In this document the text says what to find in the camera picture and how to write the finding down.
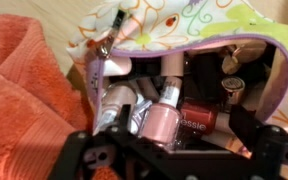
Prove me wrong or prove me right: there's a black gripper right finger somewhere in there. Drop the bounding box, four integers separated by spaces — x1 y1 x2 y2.
229 105 288 180

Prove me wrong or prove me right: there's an orange towel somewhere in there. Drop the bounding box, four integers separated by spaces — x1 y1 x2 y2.
0 13 122 180

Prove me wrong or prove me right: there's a red nail polish bottle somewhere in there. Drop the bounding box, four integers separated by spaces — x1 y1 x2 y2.
179 101 233 135

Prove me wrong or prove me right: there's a floral cosmetic pouch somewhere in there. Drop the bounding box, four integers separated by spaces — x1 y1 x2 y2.
67 0 288 131

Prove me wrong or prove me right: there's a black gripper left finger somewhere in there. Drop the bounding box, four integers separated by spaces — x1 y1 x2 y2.
47 103 172 180

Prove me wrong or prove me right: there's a pale pink nail polish bottle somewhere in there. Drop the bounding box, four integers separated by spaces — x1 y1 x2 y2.
93 81 137 134

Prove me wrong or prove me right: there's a gold capped bottle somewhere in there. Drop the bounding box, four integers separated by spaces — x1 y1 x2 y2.
221 76 245 104

